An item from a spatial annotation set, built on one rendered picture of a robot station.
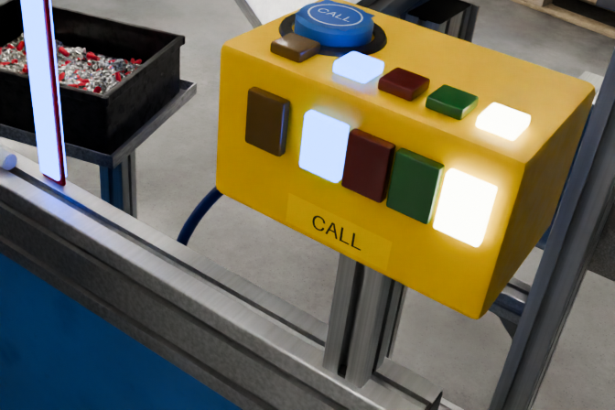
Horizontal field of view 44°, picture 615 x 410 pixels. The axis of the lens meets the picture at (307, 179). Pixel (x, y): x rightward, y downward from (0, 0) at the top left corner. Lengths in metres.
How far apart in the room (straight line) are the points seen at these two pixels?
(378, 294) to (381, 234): 0.08
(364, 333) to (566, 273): 0.52
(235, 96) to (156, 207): 1.70
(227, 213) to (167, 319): 1.49
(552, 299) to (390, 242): 0.63
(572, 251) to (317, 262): 1.07
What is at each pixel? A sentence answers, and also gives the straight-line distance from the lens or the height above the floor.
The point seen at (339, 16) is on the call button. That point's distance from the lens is 0.39.
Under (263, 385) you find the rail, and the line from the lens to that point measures 0.54.
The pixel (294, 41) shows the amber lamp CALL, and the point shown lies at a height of 1.08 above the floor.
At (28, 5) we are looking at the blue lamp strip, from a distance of 0.58.
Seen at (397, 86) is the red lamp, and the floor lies 1.08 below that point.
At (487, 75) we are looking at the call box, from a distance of 0.38.
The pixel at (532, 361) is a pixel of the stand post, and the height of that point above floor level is 0.52.
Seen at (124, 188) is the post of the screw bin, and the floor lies 0.73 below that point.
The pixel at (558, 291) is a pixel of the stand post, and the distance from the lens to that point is 0.97.
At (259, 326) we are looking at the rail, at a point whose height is 0.86.
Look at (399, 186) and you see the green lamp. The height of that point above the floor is 1.04.
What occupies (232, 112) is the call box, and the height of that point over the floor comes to 1.04.
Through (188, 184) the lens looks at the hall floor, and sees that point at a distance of 2.16.
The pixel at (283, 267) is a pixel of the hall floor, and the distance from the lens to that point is 1.89.
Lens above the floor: 1.22
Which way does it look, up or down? 34 degrees down
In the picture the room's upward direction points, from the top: 7 degrees clockwise
